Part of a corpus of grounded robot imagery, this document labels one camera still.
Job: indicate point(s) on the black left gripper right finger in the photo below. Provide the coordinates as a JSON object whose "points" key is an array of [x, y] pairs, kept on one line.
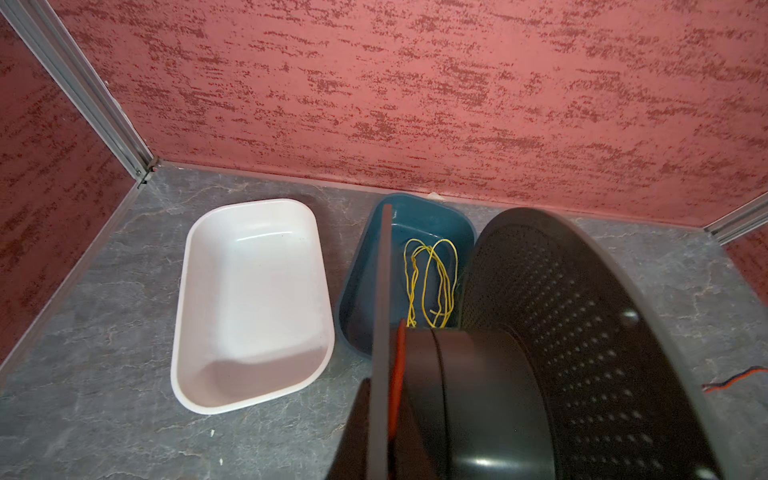
{"points": [[409, 457]]}

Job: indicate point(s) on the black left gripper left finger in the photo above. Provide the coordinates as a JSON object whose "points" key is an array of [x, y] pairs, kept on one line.
{"points": [[350, 460]]}

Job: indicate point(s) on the black cable spool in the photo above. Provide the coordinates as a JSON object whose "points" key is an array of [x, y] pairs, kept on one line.
{"points": [[557, 370]]}

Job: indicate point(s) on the white plastic tray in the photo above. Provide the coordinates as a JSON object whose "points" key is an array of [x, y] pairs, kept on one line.
{"points": [[254, 319]]}

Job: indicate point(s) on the teal plastic tray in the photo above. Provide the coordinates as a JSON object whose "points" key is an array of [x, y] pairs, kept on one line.
{"points": [[430, 245]]}

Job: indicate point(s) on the right aluminium corner post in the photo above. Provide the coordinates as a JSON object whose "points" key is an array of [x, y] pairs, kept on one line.
{"points": [[740, 222]]}

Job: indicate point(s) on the aluminium corner post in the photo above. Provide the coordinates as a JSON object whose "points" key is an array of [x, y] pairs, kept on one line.
{"points": [[740, 222], [45, 35]]}

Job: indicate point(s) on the left aluminium corner post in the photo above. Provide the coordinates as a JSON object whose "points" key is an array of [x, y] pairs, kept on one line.
{"points": [[45, 35]]}

